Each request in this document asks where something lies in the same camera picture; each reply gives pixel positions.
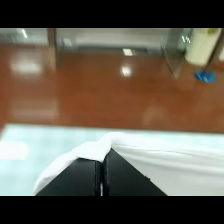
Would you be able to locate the white garment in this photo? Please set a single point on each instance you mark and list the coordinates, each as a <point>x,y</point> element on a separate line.
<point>180,166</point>

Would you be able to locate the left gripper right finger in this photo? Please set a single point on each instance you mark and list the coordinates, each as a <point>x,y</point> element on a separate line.
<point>128,178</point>

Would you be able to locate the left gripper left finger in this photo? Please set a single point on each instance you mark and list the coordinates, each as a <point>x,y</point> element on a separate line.
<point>75,180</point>

